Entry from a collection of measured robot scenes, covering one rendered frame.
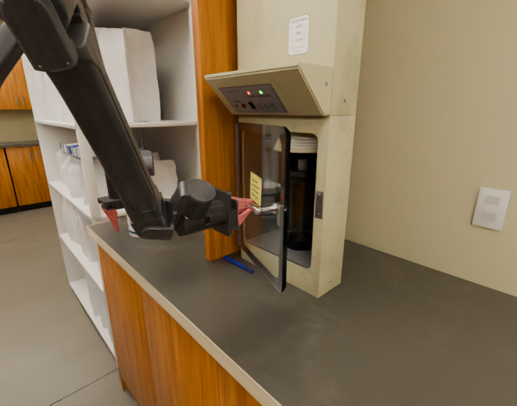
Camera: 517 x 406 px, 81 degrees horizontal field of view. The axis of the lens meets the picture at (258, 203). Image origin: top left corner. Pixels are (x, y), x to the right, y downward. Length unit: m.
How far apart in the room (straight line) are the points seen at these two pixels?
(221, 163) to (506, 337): 0.84
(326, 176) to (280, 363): 0.42
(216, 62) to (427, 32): 0.62
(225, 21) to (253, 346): 0.85
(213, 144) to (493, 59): 0.78
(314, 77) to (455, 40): 0.52
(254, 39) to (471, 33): 0.58
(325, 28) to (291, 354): 0.68
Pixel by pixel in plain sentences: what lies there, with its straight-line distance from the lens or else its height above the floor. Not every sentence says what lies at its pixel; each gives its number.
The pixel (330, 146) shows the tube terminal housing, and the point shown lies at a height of 1.34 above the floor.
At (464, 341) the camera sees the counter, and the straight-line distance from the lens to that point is 0.85.
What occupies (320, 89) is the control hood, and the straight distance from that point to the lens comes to 0.68.
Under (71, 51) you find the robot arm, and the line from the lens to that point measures 0.38.
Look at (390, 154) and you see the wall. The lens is 1.12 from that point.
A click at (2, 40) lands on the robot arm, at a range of 1.05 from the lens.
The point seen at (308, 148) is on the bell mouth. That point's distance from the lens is 0.80.
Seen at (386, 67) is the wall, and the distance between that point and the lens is 1.14.
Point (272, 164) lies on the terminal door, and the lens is 0.70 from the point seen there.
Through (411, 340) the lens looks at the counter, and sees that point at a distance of 0.80.
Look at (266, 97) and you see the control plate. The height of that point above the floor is 1.45.
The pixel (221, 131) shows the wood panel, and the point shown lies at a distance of 0.96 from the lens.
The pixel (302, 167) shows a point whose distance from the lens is 0.88.
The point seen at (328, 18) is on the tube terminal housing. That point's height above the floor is 1.61.
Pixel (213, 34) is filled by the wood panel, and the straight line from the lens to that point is 0.97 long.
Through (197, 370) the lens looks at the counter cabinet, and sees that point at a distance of 0.95.
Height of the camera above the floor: 1.42
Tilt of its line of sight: 17 degrees down
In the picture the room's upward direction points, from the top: straight up
